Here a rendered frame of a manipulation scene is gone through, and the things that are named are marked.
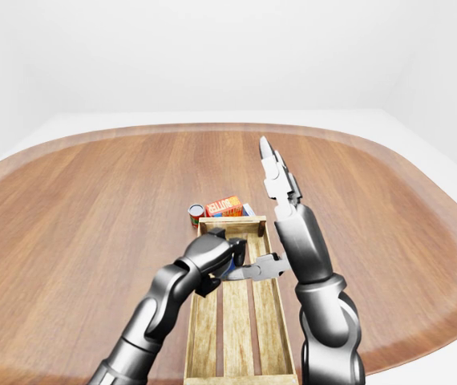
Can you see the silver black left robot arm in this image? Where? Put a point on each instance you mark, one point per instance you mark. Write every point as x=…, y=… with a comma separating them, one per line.
x=152, y=309

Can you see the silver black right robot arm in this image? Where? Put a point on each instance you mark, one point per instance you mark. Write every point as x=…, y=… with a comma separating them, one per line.
x=328, y=329

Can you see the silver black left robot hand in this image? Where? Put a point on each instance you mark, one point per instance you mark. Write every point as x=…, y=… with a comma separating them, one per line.
x=206, y=254

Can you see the orange butter box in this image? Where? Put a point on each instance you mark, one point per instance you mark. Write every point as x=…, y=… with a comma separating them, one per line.
x=222, y=207

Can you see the blue and white box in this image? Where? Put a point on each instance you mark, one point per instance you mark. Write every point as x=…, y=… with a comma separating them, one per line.
x=248, y=210

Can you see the wooden slat tray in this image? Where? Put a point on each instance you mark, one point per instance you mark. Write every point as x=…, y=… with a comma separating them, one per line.
x=236, y=329

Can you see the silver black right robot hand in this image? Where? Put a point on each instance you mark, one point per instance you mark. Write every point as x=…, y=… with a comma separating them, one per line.
x=302, y=244

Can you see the red tin with silver lid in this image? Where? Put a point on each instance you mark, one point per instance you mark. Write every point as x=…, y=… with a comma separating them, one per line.
x=195, y=216

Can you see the blue printed tin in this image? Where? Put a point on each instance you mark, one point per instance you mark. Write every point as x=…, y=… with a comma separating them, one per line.
x=234, y=273

